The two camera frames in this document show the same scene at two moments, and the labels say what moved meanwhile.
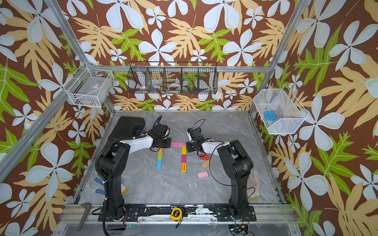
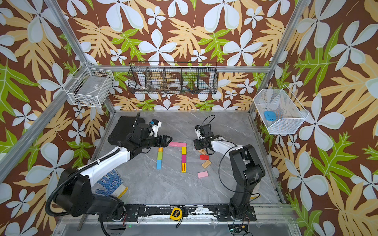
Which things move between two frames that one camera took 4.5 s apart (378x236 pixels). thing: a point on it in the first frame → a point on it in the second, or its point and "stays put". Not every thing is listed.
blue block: [159, 164] stays put
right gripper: [188, 146] → [196, 143]
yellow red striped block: [183, 167] stays put
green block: [160, 156] stays put
